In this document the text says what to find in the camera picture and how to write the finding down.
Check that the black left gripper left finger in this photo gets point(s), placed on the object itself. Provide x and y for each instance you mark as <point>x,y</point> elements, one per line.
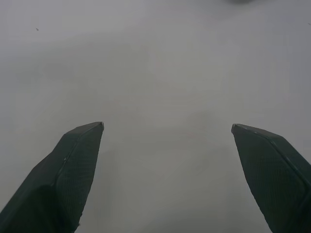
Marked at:
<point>56,184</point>

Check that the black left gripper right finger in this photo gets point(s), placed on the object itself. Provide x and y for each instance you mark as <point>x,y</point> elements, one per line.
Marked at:
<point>274,179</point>

